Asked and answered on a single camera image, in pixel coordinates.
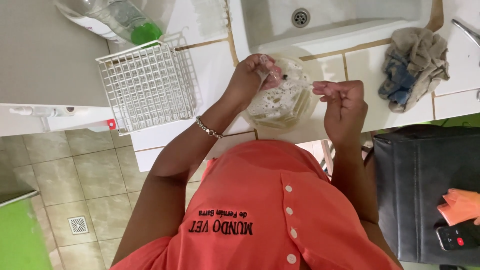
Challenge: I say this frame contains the person's right hand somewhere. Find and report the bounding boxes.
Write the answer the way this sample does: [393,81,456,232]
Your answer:
[312,80,369,145]

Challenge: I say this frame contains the person's left hand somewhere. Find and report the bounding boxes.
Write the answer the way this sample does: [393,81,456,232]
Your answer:
[224,53,283,112]

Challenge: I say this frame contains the clear bowl of soapy water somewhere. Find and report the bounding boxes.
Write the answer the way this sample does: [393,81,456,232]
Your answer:
[241,55,320,133]

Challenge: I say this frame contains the metal sink drain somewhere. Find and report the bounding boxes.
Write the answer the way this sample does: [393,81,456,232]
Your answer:
[291,8,311,29]

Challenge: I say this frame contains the white sink basin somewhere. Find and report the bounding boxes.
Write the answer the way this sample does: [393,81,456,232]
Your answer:
[228,0,445,61]

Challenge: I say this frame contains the grey and blue rag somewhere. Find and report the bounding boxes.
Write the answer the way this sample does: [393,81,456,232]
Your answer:
[377,27,451,114]

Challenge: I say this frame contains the black leather chair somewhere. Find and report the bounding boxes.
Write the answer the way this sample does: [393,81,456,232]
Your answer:
[372,124,480,268]

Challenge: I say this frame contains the clear bottle with green liquid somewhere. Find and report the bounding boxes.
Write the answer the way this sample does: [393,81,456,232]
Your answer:
[90,0,164,48]

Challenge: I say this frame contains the orange button shirt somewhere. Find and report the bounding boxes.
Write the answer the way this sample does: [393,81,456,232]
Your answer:
[110,139,403,270]

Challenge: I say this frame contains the metal tool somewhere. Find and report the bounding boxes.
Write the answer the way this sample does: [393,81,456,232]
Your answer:
[451,18,480,50]

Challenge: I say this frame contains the orange plastic glove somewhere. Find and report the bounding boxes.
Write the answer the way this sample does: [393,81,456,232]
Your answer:
[436,188,480,227]

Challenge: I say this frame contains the clear bottle with white label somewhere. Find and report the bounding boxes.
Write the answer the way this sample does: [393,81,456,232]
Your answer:
[53,0,128,44]

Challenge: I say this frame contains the black phone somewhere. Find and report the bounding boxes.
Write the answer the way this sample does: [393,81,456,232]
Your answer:
[436,220,480,252]

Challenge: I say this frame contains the white shelf with small items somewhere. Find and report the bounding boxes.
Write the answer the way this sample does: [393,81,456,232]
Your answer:
[0,103,118,138]

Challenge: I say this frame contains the square floor drain grate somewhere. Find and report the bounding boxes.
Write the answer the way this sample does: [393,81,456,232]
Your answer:
[67,215,90,236]

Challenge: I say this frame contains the green panel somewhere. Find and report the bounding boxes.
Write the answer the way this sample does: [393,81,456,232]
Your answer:
[0,198,54,270]

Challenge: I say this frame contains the silver chain bracelet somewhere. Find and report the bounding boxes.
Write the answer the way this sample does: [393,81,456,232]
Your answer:
[195,115,224,140]

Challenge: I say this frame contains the white wire rack basket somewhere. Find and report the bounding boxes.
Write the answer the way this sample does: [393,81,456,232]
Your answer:
[95,31,198,136]

